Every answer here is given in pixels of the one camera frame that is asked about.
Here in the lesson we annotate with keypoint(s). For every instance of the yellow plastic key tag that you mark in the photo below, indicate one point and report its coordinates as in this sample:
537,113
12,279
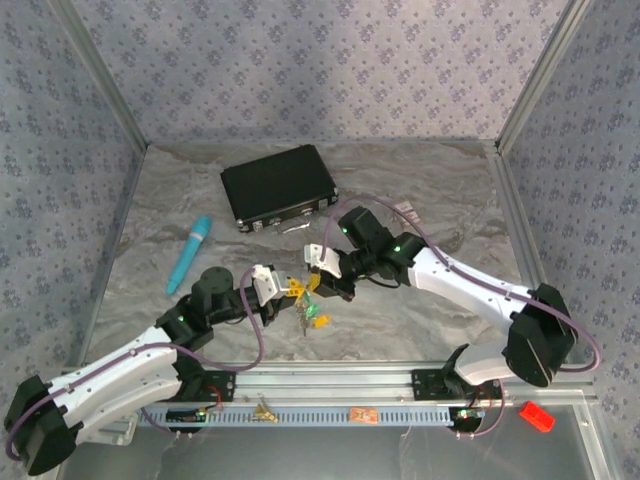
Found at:
324,321

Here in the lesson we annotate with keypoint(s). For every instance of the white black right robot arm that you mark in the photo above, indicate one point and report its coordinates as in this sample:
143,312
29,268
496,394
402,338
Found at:
465,290

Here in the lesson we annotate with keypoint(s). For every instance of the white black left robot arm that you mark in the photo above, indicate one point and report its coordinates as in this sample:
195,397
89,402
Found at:
115,375

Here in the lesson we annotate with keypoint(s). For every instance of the teal plastic cylinder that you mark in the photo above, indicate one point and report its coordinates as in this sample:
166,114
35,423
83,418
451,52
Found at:
192,250

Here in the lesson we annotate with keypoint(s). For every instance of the small playing card box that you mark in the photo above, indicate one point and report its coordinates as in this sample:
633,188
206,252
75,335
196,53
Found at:
409,211

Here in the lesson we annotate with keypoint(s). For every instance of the black briefcase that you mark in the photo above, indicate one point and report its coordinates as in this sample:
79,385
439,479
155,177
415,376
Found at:
277,187

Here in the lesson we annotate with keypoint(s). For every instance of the small brass triangular piece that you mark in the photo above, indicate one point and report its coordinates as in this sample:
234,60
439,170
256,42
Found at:
262,414

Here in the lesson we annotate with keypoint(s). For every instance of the small circuit board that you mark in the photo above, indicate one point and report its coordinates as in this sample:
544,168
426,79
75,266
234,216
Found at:
185,415
467,417

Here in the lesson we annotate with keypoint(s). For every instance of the orange sticker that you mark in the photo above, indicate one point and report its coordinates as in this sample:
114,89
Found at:
363,414

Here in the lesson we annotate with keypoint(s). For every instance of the red plastic block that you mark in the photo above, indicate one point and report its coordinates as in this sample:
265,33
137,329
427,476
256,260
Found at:
536,416

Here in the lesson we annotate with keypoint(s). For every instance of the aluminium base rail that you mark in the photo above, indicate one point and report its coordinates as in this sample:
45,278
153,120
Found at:
325,382

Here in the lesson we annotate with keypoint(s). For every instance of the aluminium side rail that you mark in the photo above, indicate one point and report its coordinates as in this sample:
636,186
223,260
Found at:
116,240
515,210

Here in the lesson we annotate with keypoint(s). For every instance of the aluminium frame post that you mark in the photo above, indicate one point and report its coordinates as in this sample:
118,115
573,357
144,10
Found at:
540,75
102,75

